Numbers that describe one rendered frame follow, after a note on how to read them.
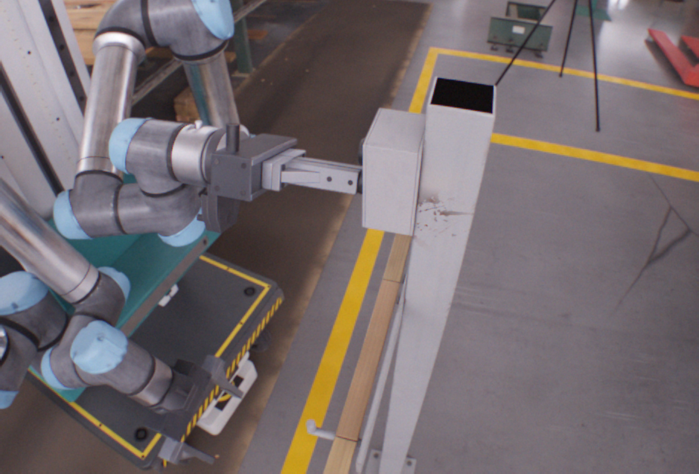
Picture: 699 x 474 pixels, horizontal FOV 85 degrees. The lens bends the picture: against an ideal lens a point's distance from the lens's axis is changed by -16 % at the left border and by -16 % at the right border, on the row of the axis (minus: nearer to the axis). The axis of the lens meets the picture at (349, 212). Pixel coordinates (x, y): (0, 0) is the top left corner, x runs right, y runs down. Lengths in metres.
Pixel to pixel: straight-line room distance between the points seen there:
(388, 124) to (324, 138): 2.21
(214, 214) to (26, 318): 0.53
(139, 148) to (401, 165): 0.33
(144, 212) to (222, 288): 0.90
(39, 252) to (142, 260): 0.49
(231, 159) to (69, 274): 0.41
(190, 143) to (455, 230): 0.32
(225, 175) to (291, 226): 1.64
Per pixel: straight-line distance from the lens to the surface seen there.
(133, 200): 0.66
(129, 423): 1.38
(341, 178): 0.49
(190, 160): 0.54
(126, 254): 1.25
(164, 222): 0.65
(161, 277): 1.16
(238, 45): 3.46
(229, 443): 1.62
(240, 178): 0.48
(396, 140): 0.44
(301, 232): 2.08
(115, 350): 0.70
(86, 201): 0.69
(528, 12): 4.62
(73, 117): 1.11
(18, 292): 0.97
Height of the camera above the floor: 1.50
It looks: 44 degrees down
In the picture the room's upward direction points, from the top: 1 degrees counter-clockwise
